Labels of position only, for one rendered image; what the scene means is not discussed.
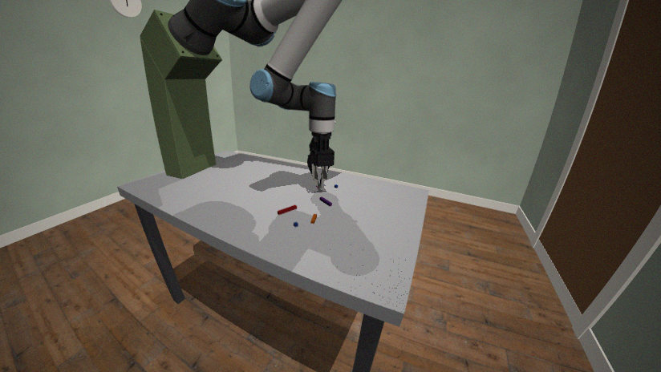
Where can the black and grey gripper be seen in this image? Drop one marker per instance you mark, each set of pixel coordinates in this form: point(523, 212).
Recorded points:
point(323, 158)

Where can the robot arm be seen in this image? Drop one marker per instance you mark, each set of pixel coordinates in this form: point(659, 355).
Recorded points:
point(200, 22)

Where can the red rod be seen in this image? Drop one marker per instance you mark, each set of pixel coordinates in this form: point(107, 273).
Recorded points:
point(287, 209)

